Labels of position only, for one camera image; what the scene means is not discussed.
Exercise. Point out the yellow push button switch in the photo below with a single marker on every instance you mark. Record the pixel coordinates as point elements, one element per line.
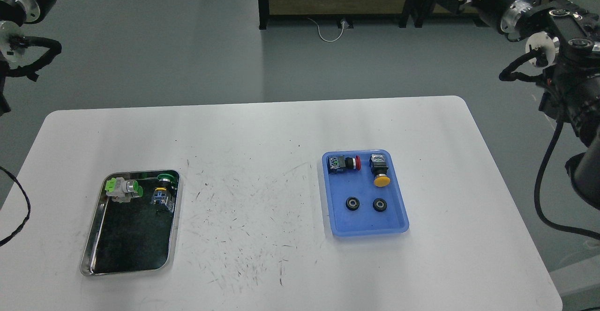
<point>379,168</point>

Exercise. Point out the black robot arm screen right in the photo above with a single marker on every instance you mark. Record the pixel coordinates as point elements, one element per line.
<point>561,57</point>

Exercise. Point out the red push button switch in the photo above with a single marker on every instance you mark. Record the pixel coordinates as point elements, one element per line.
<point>338,164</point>

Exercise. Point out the black cable screen left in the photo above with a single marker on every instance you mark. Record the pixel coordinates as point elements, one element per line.
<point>15,210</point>

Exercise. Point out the green push button switch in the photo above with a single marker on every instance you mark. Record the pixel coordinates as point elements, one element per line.
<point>122,190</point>

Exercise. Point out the black gear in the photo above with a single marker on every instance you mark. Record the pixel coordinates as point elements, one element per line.
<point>352,203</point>
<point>380,205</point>

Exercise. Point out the blue plastic tray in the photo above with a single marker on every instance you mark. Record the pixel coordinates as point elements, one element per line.
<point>365,221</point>

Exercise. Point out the green mushroom button switch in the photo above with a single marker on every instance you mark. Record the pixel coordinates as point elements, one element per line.
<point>164,192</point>

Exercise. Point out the silver metal tray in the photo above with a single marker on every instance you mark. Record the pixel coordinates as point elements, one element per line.
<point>132,237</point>

